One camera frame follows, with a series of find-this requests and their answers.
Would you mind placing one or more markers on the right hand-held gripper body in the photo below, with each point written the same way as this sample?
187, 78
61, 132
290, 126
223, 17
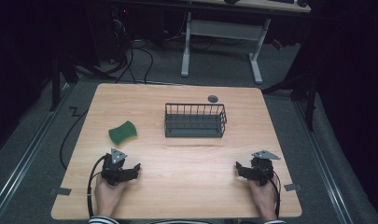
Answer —
263, 169

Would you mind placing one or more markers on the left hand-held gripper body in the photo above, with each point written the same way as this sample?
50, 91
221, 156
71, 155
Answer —
114, 169

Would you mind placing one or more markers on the green sponge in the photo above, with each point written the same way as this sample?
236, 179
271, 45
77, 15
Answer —
123, 132

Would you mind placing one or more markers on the person's left hand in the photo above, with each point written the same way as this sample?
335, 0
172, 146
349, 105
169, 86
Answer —
107, 197

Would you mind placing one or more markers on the person's right hand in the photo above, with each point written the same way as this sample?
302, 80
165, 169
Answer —
264, 200

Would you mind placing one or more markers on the grey tape piece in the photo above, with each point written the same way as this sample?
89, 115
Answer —
292, 187
63, 191

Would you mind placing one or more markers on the grey round table grommet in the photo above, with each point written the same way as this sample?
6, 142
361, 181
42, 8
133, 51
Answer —
212, 99

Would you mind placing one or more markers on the black metal stand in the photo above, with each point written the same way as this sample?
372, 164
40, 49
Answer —
308, 96
56, 84

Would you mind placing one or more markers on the red object on floor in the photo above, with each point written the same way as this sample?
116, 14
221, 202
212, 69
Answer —
277, 44

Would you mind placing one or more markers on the black computer tower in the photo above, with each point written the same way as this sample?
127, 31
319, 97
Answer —
119, 31

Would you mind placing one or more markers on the white-framed wooden desk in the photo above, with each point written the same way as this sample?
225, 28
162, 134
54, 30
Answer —
224, 29

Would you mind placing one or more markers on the black keyboard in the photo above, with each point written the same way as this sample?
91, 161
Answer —
281, 1

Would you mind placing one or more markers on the black computer mouse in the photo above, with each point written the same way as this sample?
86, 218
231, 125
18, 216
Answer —
302, 2

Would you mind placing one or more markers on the metal floor rail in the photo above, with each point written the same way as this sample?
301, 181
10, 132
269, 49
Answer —
28, 155
325, 161

